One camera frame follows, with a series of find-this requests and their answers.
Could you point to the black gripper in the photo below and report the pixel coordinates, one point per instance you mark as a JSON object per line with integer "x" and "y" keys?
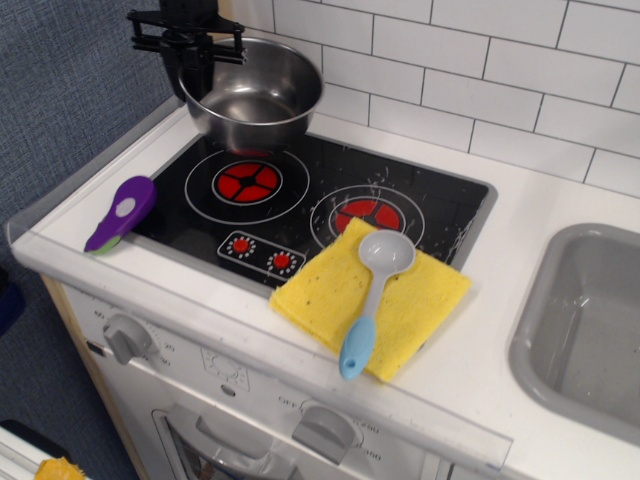
{"x": 195, "y": 27}

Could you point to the stainless steel pot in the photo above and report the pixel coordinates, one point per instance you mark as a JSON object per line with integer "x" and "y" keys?
{"x": 262, "y": 105}

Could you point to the yellow cloth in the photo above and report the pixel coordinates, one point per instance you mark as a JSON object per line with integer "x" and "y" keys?
{"x": 327, "y": 295}

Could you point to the purple toy eggplant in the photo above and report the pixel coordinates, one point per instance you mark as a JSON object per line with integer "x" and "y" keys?
{"x": 132, "y": 202}

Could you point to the black toy stove top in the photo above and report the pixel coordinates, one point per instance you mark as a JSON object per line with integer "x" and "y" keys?
{"x": 254, "y": 219}

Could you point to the grey left oven knob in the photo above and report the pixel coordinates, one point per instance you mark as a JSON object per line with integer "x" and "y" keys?
{"x": 126, "y": 338}

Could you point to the grey oven knob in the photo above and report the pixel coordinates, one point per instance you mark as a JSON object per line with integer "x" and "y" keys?
{"x": 327, "y": 433}
{"x": 126, "y": 338}

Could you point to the white toy oven front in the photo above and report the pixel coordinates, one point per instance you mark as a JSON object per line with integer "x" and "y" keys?
{"x": 188, "y": 412}

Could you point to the grey right oven knob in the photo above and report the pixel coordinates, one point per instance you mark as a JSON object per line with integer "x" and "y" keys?
{"x": 327, "y": 433}

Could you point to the yellow object at corner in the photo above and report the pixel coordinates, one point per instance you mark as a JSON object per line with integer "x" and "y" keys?
{"x": 58, "y": 469}

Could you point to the grey sink basin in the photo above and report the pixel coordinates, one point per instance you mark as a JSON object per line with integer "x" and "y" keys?
{"x": 575, "y": 350}

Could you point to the grey ladle with blue handle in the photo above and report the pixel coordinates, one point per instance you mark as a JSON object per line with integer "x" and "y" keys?
{"x": 384, "y": 253}

